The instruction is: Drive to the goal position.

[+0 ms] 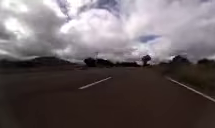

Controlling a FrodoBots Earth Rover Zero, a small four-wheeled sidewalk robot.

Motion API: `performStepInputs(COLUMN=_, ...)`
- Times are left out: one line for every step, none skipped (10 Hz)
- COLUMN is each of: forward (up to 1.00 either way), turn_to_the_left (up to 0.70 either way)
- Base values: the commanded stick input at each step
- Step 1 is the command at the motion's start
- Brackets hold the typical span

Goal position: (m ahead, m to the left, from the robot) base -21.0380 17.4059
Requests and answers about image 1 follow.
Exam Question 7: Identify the dark asphalt road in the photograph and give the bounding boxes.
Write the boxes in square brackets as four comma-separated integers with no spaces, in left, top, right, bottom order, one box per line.
[0,65,215,128]

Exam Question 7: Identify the tall lone tree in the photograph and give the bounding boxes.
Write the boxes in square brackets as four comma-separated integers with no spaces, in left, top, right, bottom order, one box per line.
[141,54,152,67]

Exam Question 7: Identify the dark low hill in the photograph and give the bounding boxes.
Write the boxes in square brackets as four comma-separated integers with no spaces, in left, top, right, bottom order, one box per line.
[0,56,77,70]

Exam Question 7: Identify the dry grass verge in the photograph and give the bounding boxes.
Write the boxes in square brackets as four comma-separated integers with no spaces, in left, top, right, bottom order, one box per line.
[150,63,215,98]

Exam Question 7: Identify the row of dark trees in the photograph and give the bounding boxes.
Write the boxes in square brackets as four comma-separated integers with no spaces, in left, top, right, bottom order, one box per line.
[83,55,215,68]

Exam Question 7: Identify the white dashed centre line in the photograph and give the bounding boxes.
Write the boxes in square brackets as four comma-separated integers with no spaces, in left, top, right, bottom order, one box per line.
[78,76,113,90]

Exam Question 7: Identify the white solid edge line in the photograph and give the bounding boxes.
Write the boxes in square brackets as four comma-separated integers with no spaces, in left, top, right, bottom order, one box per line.
[165,76,215,105]

